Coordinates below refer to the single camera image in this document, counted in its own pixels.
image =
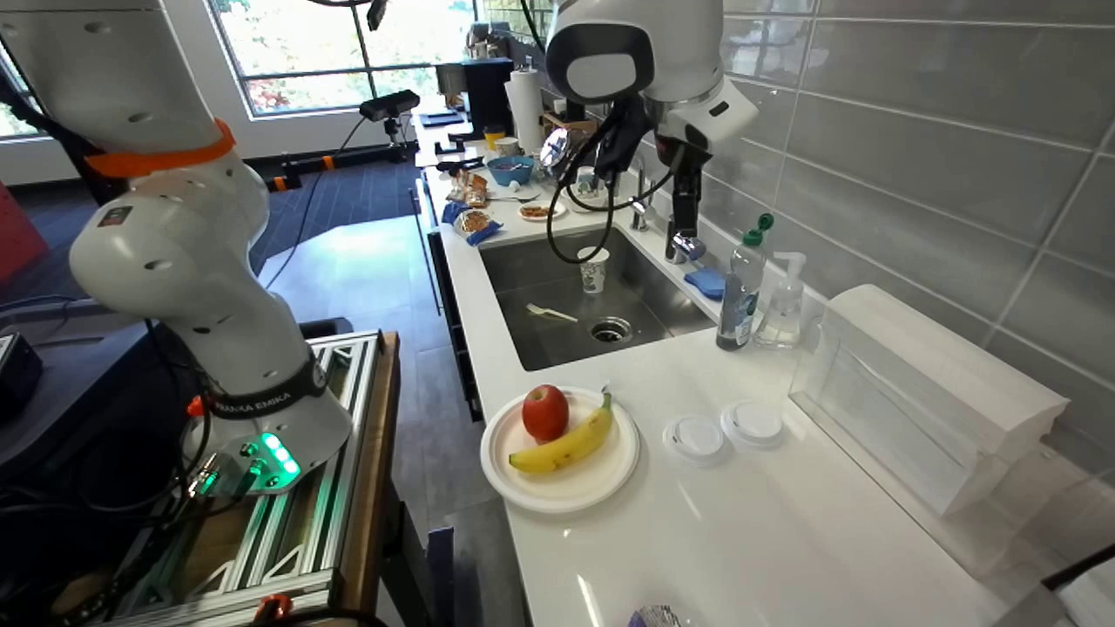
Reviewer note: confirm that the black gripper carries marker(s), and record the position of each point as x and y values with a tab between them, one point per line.
686	160

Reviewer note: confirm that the green capped soap bottle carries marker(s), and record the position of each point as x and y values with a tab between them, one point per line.
739	300

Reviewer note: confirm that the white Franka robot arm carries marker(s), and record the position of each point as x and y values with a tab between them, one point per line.
174	255

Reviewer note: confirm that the clear empty plastic bottle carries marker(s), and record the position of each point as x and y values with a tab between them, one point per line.
785	307

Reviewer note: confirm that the small chrome faucet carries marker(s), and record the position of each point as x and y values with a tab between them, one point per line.
643	211

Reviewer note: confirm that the blue sponge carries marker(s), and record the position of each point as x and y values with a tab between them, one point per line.
704	284

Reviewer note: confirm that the white paper bowl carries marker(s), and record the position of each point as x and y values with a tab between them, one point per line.
593	202

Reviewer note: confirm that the small paper cup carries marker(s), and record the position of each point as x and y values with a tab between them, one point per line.
593	271

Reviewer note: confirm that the sink drain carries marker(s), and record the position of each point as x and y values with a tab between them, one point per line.
612	329

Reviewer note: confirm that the white plate with fried food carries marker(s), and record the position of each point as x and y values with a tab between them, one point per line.
542	211

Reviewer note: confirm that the fried food pieces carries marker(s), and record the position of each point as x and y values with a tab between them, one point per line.
542	211

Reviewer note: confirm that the stainless steel sink basin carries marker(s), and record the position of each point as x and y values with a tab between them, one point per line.
543	279

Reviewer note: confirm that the white plastic fork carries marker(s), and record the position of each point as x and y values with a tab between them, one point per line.
550	311

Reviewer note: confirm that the white paper towel roll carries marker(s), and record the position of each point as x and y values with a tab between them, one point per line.
525	110

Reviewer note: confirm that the white round lid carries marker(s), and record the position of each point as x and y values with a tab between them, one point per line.
752	421
694	440

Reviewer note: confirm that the red apple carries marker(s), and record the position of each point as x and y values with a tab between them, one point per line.
543	412

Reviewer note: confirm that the yellow banana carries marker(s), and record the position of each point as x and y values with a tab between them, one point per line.
570	449

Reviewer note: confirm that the white plate with fruit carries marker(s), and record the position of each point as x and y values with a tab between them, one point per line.
581	483

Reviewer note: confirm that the white paper towel dispenser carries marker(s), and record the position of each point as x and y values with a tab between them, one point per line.
928	396

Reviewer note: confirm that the colourful snack packet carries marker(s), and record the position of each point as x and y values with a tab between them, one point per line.
660	615

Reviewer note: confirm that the black camera on stand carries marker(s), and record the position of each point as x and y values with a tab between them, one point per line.
387	105

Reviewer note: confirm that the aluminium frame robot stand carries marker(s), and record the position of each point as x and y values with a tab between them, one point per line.
369	464

